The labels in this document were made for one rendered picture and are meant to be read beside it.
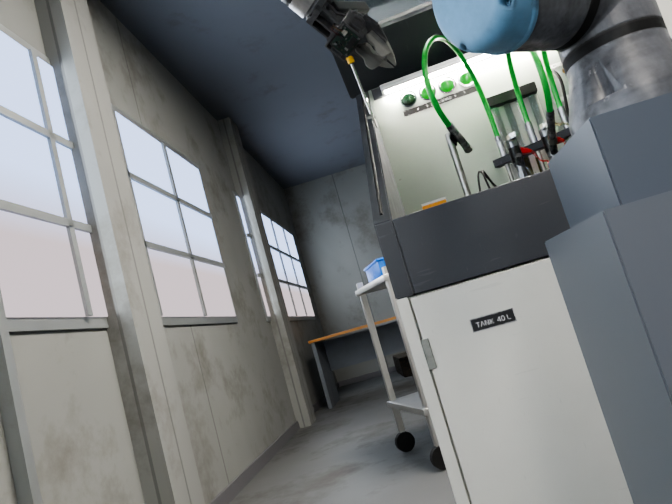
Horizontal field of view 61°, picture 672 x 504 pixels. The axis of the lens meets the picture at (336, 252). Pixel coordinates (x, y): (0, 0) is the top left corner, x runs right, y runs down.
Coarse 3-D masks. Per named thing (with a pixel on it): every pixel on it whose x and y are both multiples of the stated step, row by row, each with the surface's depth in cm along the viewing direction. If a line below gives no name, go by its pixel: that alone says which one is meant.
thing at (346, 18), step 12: (324, 0) 116; (312, 12) 115; (324, 12) 116; (336, 12) 119; (348, 12) 118; (312, 24) 117; (324, 24) 116; (336, 24) 118; (348, 24) 115; (360, 24) 119; (324, 36) 118; (336, 36) 117; (348, 36) 117; (360, 36) 116; (336, 48) 119; (348, 48) 118
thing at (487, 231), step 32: (480, 192) 112; (512, 192) 111; (544, 192) 110; (416, 224) 115; (448, 224) 113; (480, 224) 112; (512, 224) 110; (544, 224) 109; (416, 256) 114; (448, 256) 113; (480, 256) 111; (512, 256) 110; (544, 256) 109; (416, 288) 114
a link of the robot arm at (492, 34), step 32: (448, 0) 63; (480, 0) 59; (512, 0) 57; (544, 0) 59; (576, 0) 61; (448, 32) 64; (480, 32) 60; (512, 32) 60; (544, 32) 62; (576, 32) 64
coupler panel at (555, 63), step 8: (552, 56) 163; (552, 64) 163; (560, 64) 163; (560, 72) 163; (560, 88) 162; (568, 88) 162; (552, 96) 163; (560, 96) 162; (568, 96) 162; (568, 104) 161; (560, 120) 162; (560, 128) 161
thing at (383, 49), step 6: (366, 36) 120; (372, 36) 121; (378, 36) 121; (372, 42) 120; (378, 42) 122; (384, 42) 122; (378, 48) 120; (384, 48) 122; (390, 48) 123; (378, 54) 119; (384, 54) 121; (390, 54) 123; (390, 60) 124
